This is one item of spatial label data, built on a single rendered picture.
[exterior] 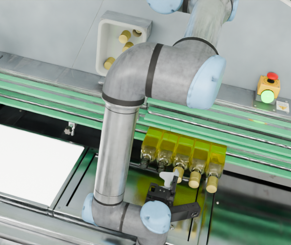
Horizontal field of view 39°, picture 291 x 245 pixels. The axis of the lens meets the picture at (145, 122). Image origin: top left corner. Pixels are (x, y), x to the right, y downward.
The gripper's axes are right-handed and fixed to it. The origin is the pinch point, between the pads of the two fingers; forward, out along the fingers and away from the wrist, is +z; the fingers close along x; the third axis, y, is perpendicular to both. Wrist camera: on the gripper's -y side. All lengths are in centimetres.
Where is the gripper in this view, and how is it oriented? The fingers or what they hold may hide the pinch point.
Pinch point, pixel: (176, 177)
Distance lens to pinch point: 132.5
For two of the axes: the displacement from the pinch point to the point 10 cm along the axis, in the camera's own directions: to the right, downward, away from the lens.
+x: -1.3, 8.0, 5.9
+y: -9.6, -2.5, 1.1
